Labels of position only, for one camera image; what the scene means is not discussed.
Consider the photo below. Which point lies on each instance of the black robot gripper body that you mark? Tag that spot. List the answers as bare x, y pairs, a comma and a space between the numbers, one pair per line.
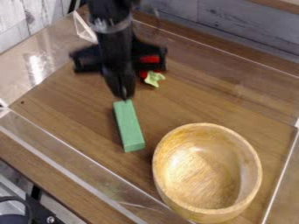
90, 59

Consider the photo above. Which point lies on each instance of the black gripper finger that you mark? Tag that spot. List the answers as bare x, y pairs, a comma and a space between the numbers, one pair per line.
130, 84
114, 84

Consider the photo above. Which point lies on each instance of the green rectangular block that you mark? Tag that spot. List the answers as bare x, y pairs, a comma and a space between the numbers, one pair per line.
128, 122

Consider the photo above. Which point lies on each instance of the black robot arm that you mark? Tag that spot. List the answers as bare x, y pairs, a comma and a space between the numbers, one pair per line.
113, 24

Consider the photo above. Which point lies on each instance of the brown wooden bowl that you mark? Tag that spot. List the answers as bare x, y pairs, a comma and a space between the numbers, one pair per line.
208, 172

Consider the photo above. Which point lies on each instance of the red plush strawberry toy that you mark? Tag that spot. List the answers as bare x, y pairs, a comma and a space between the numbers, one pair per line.
152, 74

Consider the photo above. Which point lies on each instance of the clear acrylic corner bracket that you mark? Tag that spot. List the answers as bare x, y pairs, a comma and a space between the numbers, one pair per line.
84, 29

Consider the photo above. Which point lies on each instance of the clear acrylic barrier wall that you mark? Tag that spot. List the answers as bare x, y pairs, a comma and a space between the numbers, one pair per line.
69, 152

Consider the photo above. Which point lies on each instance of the black clamp with cable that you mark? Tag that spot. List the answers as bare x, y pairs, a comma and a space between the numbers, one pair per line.
21, 209

